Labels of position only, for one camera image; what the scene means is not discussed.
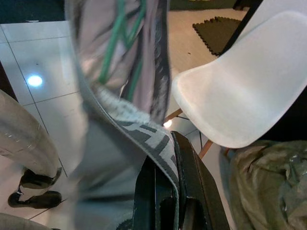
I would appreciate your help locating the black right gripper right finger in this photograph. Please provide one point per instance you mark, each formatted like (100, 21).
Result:
(199, 191)

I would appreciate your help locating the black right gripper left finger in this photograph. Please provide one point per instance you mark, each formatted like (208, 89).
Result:
(146, 203)

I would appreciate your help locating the grey shorts with lettered waistband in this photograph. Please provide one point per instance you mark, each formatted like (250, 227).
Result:
(108, 167)

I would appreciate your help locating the teal plastic hanger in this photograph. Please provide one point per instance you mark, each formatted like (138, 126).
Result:
(105, 69)

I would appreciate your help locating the olive green bag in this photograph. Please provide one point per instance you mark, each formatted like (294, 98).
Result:
(268, 187)

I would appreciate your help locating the white shell chair wooden legs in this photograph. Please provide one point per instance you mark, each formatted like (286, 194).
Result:
(239, 95)

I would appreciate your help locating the black robot foot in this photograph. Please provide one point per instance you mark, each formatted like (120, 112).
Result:
(36, 200)

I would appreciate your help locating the silver robot leg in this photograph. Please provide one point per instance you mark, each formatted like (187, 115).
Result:
(24, 139)

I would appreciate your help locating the black foam floor mat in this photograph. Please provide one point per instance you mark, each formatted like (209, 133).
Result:
(216, 33)

